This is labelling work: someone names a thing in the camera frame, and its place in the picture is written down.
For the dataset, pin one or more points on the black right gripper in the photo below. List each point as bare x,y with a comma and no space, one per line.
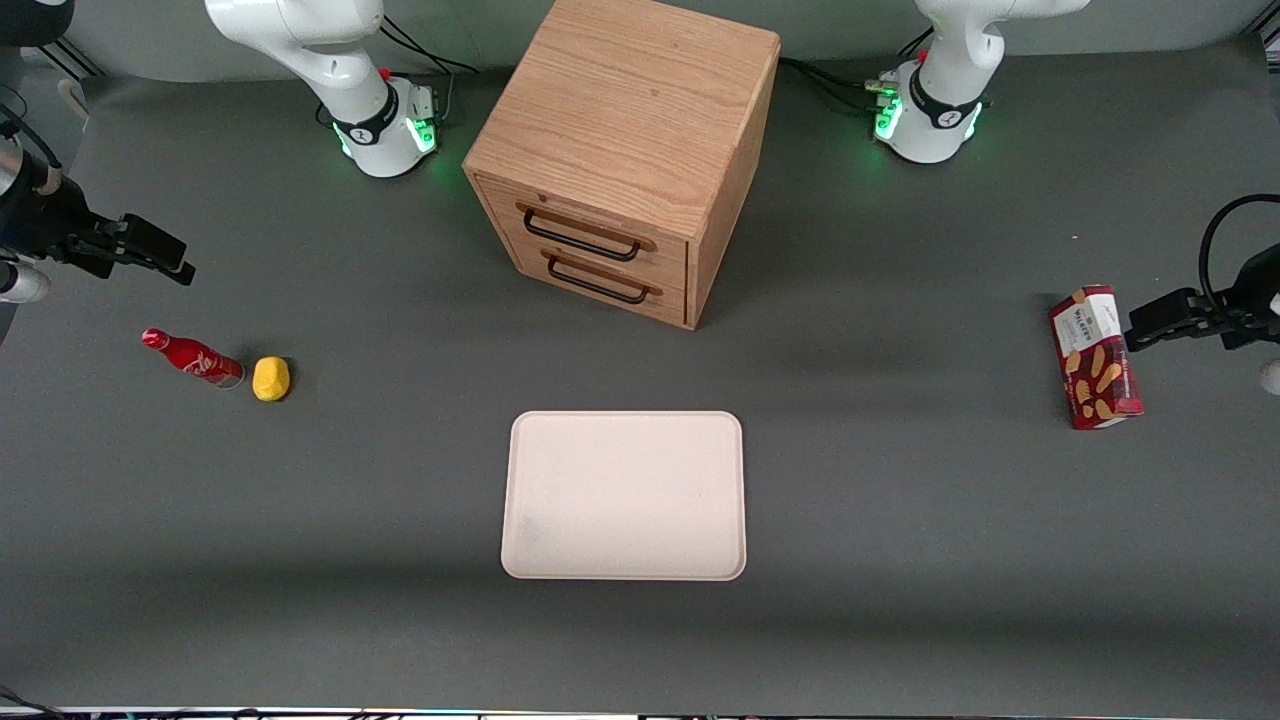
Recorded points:
42,226

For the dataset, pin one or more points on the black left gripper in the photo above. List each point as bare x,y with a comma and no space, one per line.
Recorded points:
1256,297

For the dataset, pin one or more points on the red coke bottle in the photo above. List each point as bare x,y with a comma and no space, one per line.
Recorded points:
195,358

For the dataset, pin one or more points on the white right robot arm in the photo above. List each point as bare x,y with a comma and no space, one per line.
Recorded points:
330,60

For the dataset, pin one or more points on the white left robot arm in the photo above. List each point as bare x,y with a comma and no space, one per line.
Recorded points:
945,90

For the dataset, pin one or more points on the beige plastic tray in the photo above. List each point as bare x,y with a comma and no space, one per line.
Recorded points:
625,495

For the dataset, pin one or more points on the red cookie box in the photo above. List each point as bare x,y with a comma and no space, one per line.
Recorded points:
1095,360

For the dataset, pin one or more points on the yellow lemon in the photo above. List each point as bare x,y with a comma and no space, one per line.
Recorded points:
271,379

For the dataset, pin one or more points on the wooden drawer cabinet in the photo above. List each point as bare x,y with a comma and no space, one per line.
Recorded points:
630,100

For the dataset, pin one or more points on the aluminium frame rail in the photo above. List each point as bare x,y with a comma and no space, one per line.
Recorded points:
75,60
1268,37

